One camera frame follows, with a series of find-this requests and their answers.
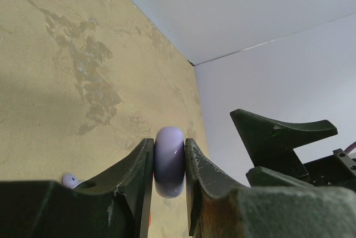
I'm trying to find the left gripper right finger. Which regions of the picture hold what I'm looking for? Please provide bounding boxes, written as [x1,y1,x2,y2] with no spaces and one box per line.
[185,138,355,237]

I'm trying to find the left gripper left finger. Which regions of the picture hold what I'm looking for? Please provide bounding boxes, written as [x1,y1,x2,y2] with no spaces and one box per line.
[1,138,154,237]

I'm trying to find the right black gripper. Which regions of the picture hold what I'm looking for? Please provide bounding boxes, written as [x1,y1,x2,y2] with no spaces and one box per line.
[230,109,355,189]

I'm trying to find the purple earbud charging case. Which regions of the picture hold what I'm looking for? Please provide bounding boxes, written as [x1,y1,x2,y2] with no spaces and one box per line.
[154,126,185,199]

